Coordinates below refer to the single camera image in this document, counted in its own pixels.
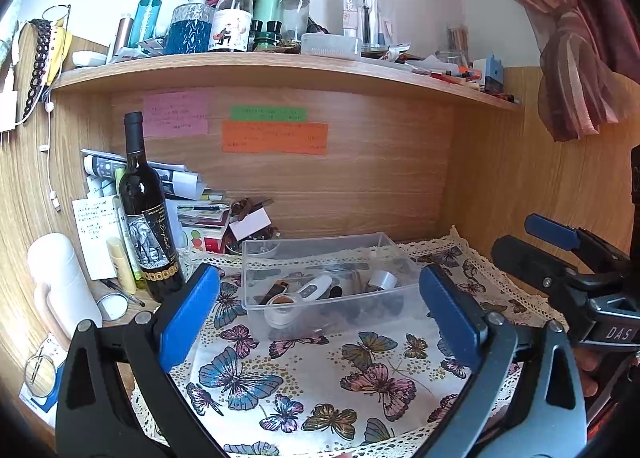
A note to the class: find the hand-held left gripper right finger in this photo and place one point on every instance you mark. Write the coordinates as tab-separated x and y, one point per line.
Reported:
450	323

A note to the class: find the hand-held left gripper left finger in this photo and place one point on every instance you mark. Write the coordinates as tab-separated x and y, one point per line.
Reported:
187	318

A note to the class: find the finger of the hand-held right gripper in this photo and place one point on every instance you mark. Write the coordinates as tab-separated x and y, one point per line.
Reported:
530	263
550	230

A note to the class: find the clear plastic storage box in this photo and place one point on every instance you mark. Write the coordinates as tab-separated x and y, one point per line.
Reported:
255	263

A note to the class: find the black lighter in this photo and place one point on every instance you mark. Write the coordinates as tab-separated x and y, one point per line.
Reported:
274	292

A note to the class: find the white tape roll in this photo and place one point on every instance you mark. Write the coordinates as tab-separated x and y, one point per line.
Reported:
280	310

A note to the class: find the white thermometer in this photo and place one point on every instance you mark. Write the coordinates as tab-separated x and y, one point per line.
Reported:
315	288

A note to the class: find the person's right hand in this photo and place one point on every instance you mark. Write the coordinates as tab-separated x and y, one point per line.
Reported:
587	368

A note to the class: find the black pen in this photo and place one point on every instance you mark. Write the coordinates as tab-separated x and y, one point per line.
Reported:
122	293

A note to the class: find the small round mirror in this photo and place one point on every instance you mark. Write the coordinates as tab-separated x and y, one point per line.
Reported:
112	308

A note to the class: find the yellow tube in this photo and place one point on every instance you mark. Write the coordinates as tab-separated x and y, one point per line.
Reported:
121	265

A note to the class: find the stack of books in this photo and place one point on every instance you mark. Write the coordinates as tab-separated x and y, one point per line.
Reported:
210	228

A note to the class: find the dark wine bottle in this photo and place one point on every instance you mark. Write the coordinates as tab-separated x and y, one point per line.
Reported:
150	218

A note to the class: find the butterfly print cloth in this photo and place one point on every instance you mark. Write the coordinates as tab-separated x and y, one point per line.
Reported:
300	368

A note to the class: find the white note paper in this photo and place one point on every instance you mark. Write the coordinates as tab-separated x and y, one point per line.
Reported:
92	238

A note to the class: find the brown hair clip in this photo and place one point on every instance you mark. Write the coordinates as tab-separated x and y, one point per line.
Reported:
250	205

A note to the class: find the white thermos flask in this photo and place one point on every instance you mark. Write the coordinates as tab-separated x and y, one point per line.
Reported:
55	268

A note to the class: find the blue pencil sharpener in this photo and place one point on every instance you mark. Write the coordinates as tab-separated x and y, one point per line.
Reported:
494	72

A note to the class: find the rolled printed papers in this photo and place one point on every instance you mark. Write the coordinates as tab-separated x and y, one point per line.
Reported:
105	165

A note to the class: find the blue white card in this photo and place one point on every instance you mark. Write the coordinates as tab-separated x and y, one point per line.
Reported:
35	400

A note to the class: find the orange marker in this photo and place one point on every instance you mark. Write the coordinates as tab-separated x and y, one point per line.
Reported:
470	73

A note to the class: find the pink striped curtain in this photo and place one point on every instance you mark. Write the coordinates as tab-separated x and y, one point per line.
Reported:
575	37

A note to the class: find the empty glass jar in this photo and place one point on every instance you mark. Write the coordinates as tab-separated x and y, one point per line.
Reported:
447	60

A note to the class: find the orange sticky note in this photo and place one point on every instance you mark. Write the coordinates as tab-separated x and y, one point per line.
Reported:
275	137

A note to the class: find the pink sticky note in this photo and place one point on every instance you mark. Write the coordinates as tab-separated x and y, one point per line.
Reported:
175	113

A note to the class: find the jar of wooden sticks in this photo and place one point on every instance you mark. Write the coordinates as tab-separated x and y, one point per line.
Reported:
457	42

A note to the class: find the green sticky note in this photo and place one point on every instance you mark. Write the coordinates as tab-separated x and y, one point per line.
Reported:
267	113

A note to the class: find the wooden shelf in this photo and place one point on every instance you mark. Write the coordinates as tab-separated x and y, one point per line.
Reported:
280	71

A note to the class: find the flat white case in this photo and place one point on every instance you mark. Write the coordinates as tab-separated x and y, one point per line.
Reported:
90	58

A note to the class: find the packaged brush set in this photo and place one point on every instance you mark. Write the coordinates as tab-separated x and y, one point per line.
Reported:
362	15

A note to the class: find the clear plastic tray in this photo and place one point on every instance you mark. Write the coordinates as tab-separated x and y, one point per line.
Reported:
330	45

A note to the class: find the copper tube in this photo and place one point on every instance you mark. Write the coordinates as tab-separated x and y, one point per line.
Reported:
120	37

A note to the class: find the cut glass blue bottle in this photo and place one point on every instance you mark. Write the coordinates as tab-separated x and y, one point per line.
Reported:
187	27

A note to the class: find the yellow hanging pouch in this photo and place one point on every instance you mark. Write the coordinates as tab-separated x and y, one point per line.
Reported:
61	52

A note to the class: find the clear bottle with label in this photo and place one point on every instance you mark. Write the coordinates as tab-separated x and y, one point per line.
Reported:
230	22

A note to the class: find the tall teal bottle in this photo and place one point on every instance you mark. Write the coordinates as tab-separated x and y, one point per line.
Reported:
145	17

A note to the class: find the clear round glass bottle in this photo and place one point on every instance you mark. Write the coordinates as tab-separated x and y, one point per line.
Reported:
295	12

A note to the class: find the green pump bottle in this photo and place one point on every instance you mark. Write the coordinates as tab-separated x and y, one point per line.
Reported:
265	2

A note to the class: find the white wall charger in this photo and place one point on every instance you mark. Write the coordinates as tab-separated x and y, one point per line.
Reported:
7	107

